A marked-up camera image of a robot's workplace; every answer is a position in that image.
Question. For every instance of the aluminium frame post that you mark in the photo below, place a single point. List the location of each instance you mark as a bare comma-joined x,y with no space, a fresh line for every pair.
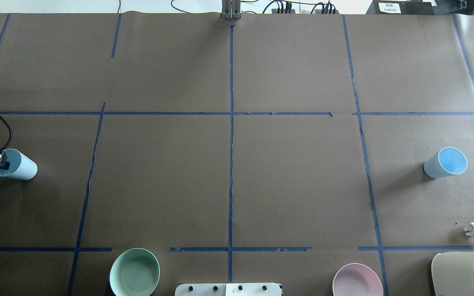
231,9

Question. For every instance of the blue cup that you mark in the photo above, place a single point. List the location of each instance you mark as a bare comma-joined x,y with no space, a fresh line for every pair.
20,166
449,161

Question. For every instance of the pink bowl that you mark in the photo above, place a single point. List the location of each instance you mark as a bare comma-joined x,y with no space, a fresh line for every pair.
356,280

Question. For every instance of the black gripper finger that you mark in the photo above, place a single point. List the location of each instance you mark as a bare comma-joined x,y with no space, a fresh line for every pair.
4,163

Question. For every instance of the black power strip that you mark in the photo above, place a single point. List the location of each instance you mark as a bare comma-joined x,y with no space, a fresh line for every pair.
288,7

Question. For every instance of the black box with label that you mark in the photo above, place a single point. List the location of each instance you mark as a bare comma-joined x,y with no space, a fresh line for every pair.
399,7

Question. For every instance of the mint green bowl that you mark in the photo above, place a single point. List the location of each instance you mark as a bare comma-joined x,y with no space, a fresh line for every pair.
136,272

